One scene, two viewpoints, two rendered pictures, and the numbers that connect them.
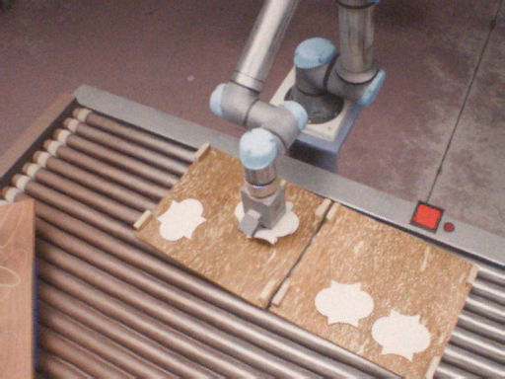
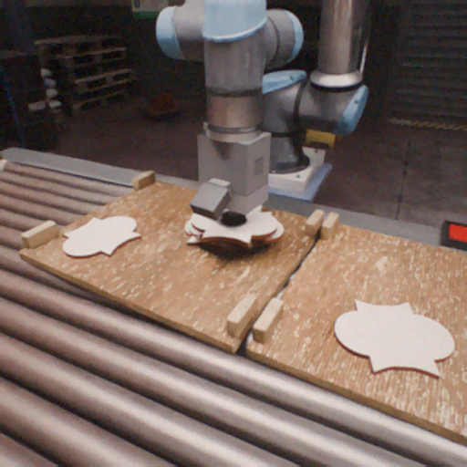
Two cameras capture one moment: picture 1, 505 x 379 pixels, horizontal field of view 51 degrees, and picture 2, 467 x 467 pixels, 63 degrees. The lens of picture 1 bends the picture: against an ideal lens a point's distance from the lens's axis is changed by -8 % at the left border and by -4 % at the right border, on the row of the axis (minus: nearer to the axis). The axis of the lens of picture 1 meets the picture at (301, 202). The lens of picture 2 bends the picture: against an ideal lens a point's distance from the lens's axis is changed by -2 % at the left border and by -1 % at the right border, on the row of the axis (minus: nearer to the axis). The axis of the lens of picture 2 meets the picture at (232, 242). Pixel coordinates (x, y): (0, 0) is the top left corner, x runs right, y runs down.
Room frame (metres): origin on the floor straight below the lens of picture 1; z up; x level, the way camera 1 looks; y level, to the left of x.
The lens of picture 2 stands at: (0.21, 0.11, 1.28)
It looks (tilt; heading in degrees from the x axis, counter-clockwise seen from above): 32 degrees down; 358
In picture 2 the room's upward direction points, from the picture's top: straight up
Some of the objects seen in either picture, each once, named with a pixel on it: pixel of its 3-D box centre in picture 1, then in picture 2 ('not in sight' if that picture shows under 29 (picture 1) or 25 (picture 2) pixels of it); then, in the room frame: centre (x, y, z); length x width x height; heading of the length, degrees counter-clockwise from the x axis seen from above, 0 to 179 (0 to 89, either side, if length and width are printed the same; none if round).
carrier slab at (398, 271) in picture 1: (378, 289); (442, 318); (0.57, -0.18, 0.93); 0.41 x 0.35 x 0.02; 60
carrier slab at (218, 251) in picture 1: (233, 220); (181, 239); (0.78, 0.18, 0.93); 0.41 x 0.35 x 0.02; 59
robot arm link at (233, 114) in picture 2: (259, 179); (232, 108); (0.74, 0.09, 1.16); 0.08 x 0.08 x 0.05
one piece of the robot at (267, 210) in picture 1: (256, 205); (223, 168); (0.72, 0.10, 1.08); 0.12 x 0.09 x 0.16; 145
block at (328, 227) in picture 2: (332, 212); (329, 225); (0.79, -0.08, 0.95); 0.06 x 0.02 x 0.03; 150
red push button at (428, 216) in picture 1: (426, 217); (465, 237); (0.79, -0.33, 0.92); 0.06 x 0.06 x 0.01; 64
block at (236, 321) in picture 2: (267, 290); (242, 314); (0.57, 0.08, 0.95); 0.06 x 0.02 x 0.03; 149
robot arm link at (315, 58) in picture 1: (317, 64); (283, 99); (1.22, -0.05, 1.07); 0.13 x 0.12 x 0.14; 59
